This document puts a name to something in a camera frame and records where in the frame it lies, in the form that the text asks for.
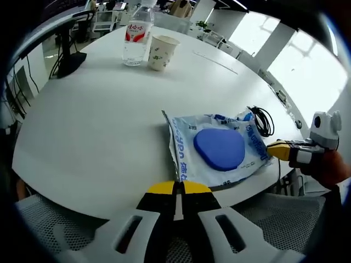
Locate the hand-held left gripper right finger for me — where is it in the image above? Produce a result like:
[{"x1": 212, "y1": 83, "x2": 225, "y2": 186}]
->
[{"x1": 180, "y1": 180, "x2": 307, "y2": 263}]

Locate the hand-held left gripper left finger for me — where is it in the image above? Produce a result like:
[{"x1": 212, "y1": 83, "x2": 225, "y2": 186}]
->
[{"x1": 53, "y1": 180, "x2": 176, "y2": 263}]

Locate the black cable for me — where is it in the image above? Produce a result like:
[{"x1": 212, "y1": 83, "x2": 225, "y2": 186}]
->
[{"x1": 246, "y1": 105, "x2": 275, "y2": 138}]

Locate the clear plastic bag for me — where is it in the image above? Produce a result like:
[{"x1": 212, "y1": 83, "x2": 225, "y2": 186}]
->
[{"x1": 161, "y1": 109, "x2": 275, "y2": 192}]

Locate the white printed paper cup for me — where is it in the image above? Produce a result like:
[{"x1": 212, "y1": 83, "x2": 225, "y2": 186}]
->
[{"x1": 148, "y1": 34, "x2": 182, "y2": 72}]

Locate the clear plastic water bottle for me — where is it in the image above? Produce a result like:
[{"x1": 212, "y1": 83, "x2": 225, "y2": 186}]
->
[{"x1": 122, "y1": 0, "x2": 156, "y2": 67}]

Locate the white table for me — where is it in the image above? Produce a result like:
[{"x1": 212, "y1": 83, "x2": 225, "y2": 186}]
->
[{"x1": 12, "y1": 26, "x2": 308, "y2": 220}]

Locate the green potted plant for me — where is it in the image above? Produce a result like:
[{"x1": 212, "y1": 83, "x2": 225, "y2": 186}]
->
[{"x1": 195, "y1": 20, "x2": 214, "y2": 33}]

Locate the white standing desk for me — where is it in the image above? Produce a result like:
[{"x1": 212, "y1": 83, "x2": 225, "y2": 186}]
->
[{"x1": 16, "y1": 10, "x2": 94, "y2": 80}]

